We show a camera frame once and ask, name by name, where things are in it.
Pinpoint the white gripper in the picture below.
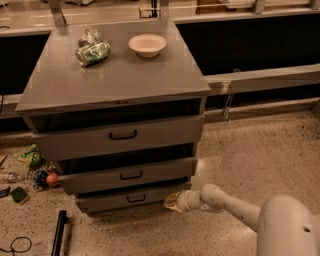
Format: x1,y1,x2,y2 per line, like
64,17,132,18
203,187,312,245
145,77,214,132
164,190,201,212

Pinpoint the grey bottom drawer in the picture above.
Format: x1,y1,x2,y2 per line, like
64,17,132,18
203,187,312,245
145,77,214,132
75,182,191,214

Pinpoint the grey drawer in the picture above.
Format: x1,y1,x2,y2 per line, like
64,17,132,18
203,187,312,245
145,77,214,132
33,115,204,161
75,182,191,214
58,157,198,194

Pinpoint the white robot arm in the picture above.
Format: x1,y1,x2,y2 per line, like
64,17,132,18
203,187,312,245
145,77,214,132
164,184,320,256

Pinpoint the grey middle drawer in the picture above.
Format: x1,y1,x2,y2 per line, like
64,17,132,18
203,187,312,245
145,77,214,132
58,157,198,194

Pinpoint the grey drawer cabinet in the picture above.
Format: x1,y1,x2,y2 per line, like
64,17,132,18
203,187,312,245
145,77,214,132
16,21,210,199

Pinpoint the grey top drawer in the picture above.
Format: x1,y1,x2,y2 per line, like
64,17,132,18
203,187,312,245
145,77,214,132
33,115,204,161

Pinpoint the black bar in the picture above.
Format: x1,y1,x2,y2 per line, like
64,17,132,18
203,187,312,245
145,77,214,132
51,210,68,256

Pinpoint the orange ball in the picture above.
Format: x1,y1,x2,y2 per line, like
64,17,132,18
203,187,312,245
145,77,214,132
46,173,58,188

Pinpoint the grey metal railing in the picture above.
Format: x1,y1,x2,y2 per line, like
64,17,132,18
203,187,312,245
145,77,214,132
1,56,319,119

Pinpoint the blue soda can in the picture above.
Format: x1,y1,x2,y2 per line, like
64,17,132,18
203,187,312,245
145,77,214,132
33,170,48,192

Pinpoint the green chip bag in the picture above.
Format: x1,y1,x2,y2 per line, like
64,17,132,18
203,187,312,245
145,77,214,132
14,144,44,168

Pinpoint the green sponge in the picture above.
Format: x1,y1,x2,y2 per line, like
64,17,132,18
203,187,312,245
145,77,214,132
10,187,30,205

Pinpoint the white paper bowl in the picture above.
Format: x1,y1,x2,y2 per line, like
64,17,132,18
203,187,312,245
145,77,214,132
128,34,167,58

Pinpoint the clear plastic bottle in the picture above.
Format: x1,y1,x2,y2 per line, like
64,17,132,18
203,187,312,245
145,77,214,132
0,172,24,183

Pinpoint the small dark packet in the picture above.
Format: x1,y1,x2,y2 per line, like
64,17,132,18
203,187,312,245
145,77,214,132
0,187,11,198

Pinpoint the green soda can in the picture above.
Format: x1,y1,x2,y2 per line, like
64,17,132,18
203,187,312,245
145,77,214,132
76,40,111,67

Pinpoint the silver crushed can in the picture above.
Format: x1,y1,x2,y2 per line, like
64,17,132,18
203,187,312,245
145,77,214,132
78,27,100,47

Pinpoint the black cable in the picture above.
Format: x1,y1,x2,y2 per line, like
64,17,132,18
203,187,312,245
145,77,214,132
0,236,33,256

